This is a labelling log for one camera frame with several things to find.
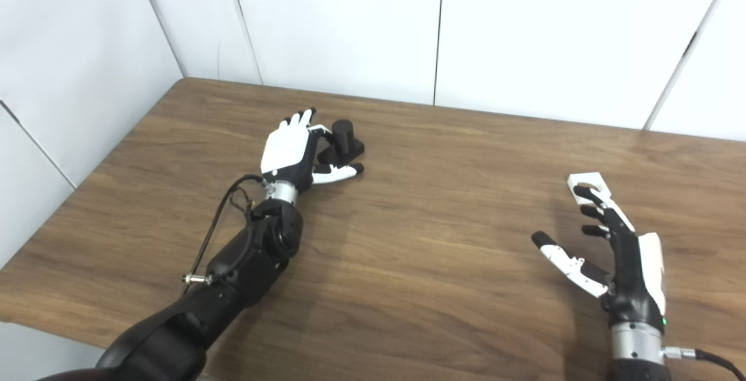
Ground black peg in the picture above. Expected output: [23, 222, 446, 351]
[318, 119, 366, 166]

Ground thick black left wrist cable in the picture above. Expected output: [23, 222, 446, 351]
[181, 174, 266, 297]

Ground white square piece with hole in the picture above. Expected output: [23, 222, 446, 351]
[566, 172, 607, 201]

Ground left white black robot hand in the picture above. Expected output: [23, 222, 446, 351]
[259, 108, 365, 191]

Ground thin left wrist wires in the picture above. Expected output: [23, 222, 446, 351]
[229, 186, 258, 221]

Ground thick black wrist cable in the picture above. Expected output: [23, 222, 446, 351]
[181, 174, 266, 297]
[663, 346, 746, 381]

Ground thick black right wrist cable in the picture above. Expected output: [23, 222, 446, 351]
[663, 346, 746, 381]

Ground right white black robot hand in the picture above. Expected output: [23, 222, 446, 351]
[532, 185, 668, 329]

